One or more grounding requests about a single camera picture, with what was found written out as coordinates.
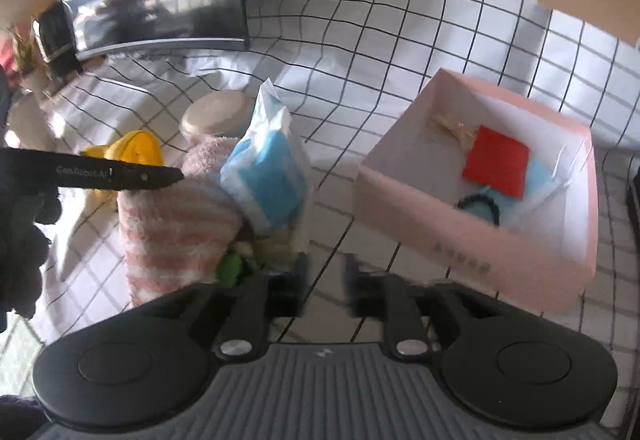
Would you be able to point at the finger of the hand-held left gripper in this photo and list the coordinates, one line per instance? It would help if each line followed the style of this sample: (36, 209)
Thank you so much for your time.
(150, 177)

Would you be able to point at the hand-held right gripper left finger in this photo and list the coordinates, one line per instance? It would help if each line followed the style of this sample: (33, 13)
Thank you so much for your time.
(295, 280)

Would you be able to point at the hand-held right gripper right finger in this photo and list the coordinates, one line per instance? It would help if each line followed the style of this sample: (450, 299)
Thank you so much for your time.
(356, 285)

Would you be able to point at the pink striped fluffy sock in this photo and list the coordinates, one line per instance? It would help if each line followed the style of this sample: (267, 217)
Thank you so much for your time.
(165, 230)

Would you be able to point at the cream round container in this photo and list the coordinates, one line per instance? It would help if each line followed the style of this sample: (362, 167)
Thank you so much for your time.
(217, 112)

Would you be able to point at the pink cardboard box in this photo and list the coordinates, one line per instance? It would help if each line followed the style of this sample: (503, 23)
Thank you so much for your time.
(450, 240)

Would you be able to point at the blue and white plastic packet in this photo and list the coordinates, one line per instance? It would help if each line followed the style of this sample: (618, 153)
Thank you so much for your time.
(265, 169)

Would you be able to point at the tan straw tassel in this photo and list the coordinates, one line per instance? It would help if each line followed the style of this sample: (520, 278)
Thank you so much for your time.
(457, 129)

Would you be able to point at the red envelope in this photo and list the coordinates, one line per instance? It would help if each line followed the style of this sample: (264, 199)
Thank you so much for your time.
(495, 159)

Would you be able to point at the blue face mask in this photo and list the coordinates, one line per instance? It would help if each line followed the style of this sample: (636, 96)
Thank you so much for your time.
(540, 174)

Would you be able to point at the person's left hand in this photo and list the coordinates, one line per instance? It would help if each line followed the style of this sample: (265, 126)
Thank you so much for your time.
(25, 250)

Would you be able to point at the yellow plastic cup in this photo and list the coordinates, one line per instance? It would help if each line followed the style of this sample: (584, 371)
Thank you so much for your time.
(130, 149)

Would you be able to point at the green fabric item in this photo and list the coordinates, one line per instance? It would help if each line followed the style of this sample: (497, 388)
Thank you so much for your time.
(230, 267)

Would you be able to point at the small black box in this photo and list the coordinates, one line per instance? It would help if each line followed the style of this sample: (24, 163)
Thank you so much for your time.
(57, 44)

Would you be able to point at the white black checked tablecloth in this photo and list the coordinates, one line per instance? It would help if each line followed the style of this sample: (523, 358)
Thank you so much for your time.
(350, 44)

